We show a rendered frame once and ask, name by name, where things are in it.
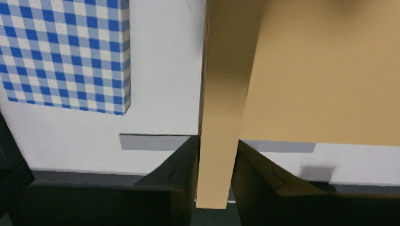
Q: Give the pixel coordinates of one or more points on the blue and white checkered box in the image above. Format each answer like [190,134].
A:
[71,54]

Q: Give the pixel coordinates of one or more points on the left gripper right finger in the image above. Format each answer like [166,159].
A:
[268,195]

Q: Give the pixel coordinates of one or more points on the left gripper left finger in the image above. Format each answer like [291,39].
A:
[164,197]

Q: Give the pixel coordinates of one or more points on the dark grey metal frame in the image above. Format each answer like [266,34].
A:
[11,181]

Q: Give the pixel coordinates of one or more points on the black cube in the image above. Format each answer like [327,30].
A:
[326,188]

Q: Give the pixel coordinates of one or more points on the tan wooden tray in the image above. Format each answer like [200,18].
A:
[324,71]

